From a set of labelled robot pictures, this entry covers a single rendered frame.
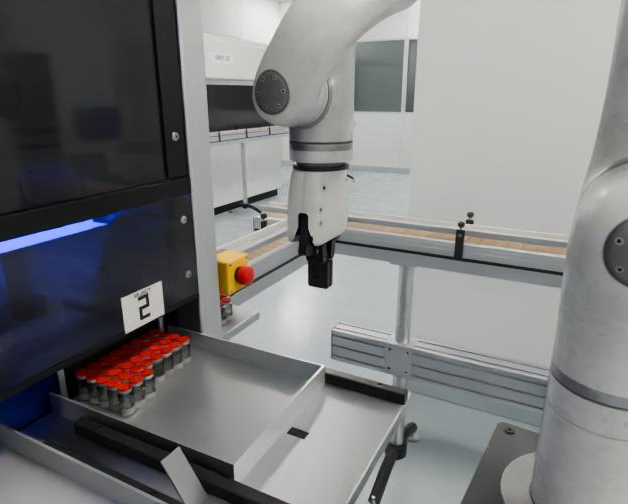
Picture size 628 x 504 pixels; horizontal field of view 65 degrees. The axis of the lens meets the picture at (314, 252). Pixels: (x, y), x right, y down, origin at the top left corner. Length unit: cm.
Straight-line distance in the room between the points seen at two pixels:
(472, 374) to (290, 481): 107
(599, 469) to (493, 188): 155
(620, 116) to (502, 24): 150
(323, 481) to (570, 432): 30
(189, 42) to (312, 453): 66
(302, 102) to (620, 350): 40
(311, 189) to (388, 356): 117
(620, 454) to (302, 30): 54
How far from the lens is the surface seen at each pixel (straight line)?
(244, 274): 100
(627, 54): 55
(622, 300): 50
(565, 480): 66
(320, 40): 54
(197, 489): 67
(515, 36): 205
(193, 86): 89
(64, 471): 75
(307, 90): 55
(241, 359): 93
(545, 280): 150
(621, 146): 61
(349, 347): 178
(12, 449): 84
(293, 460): 72
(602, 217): 48
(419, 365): 172
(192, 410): 82
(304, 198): 63
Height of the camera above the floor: 135
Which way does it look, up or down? 18 degrees down
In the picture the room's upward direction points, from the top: straight up
